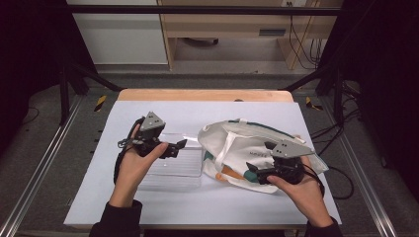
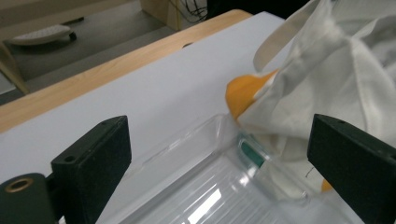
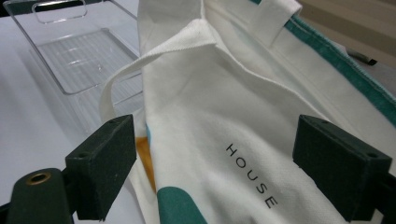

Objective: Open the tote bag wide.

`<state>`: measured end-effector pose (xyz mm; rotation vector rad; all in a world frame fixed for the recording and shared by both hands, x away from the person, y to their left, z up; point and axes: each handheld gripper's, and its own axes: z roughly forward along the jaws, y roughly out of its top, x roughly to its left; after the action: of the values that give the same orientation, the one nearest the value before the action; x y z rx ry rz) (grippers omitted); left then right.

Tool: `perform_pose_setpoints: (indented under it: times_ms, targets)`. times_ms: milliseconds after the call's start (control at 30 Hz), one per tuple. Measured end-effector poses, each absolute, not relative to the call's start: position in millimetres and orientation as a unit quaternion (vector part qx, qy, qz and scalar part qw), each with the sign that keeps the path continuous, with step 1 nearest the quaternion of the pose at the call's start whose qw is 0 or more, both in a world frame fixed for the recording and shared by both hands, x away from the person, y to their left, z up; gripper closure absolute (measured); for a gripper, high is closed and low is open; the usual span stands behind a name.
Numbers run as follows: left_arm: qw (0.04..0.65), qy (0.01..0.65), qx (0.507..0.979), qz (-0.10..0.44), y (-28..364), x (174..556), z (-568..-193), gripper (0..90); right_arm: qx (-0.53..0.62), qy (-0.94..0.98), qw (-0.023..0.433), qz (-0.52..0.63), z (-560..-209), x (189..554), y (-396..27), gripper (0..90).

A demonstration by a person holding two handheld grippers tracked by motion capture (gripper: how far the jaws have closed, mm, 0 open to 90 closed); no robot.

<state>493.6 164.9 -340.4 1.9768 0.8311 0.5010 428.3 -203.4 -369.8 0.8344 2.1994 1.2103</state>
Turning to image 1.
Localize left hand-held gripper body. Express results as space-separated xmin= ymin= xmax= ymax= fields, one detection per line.
xmin=131 ymin=111 xmax=166 ymax=158

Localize white canvas tote bag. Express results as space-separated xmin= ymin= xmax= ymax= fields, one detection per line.
xmin=197 ymin=118 xmax=330 ymax=195

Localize black frame stand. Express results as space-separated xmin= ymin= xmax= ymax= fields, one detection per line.
xmin=282 ymin=63 xmax=346 ymax=126
xmin=58 ymin=62 xmax=124 ymax=126

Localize wooden table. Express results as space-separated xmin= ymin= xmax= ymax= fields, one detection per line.
xmin=117 ymin=88 xmax=294 ymax=103

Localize aluminium floor rail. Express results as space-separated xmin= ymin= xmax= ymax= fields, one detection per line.
xmin=324 ymin=98 xmax=398 ymax=237
xmin=0 ymin=95 xmax=84 ymax=237

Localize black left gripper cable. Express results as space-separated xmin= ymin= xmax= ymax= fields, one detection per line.
xmin=113 ymin=117 xmax=146 ymax=186

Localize yellow clamp right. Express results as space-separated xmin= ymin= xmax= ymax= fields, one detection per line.
xmin=304 ymin=96 xmax=324 ymax=112

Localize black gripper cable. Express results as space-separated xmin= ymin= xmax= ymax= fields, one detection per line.
xmin=300 ymin=162 xmax=326 ymax=198
xmin=113 ymin=117 xmax=146 ymax=186

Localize black hanging desk cables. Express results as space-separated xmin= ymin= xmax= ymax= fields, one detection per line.
xmin=288 ymin=2 xmax=326 ymax=70

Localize light wooden desk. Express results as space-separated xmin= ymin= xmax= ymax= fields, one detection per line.
xmin=157 ymin=0 xmax=344 ymax=71

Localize grey desk label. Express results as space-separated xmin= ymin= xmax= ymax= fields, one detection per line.
xmin=258 ymin=29 xmax=287 ymax=37

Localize yellow clamp left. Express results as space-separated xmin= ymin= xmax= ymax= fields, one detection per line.
xmin=93 ymin=95 xmax=109 ymax=113

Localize person's left hand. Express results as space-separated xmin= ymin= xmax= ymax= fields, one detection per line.
xmin=110 ymin=123 xmax=170 ymax=208

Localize thin black floor cable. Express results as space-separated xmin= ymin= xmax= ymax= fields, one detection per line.
xmin=21 ymin=107 xmax=41 ymax=126

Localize yellow clamp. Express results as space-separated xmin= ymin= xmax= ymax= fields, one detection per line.
xmin=304 ymin=96 xmax=324 ymax=112
xmin=93 ymin=95 xmax=109 ymax=113

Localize white cabinet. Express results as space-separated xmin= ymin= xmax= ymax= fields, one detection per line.
xmin=65 ymin=0 xmax=169 ymax=65

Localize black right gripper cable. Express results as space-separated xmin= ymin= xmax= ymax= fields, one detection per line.
xmin=300 ymin=162 xmax=326 ymax=198

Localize black horizontal frame bar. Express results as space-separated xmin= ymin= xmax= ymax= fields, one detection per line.
xmin=65 ymin=4 xmax=342 ymax=17

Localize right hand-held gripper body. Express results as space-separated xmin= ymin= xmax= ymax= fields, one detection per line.
xmin=258 ymin=139 xmax=315 ymax=186

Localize black floor cables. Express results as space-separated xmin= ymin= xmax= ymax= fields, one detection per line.
xmin=309 ymin=82 xmax=363 ymax=200

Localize person's right hand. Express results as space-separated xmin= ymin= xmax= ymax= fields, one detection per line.
xmin=266 ymin=156 xmax=334 ymax=228

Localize clear plastic tray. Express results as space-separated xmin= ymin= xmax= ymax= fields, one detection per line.
xmin=137 ymin=132 xmax=204 ymax=192

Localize dark curtain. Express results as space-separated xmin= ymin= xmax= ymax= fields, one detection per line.
xmin=0 ymin=0 xmax=97 ymax=156
xmin=317 ymin=0 xmax=419 ymax=201

